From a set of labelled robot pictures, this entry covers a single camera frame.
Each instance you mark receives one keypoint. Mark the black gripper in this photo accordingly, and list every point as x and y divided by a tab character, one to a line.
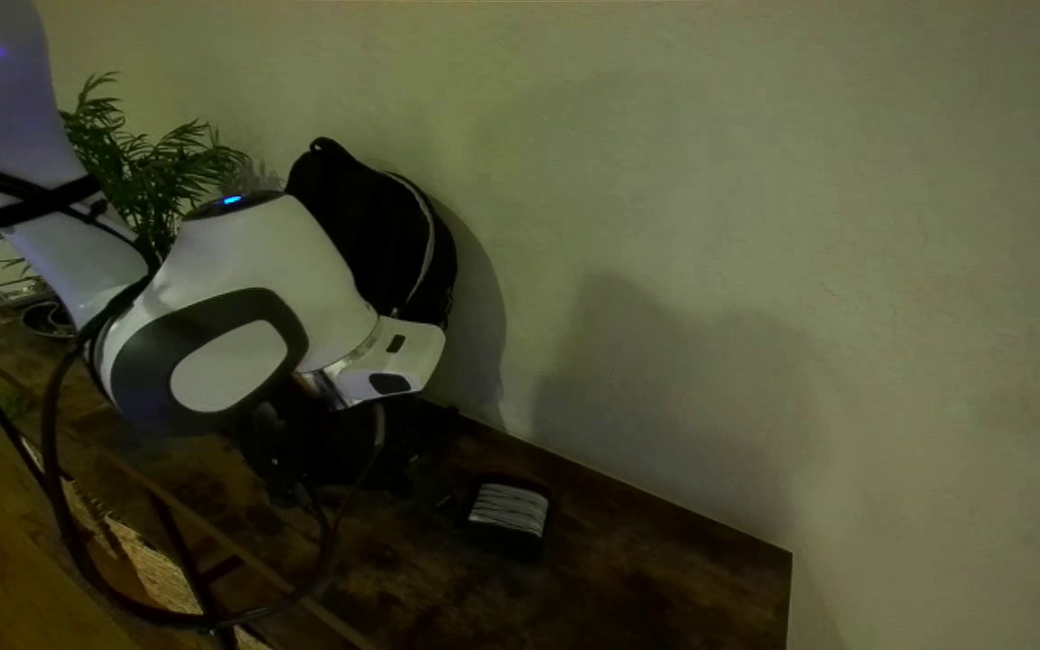
339	444

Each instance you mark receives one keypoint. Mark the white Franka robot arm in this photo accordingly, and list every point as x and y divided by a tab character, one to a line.
243	300

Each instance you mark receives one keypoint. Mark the black backpack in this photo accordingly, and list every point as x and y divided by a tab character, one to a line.
386	229

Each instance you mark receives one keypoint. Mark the green potted palm plant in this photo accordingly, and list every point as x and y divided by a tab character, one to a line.
154	169

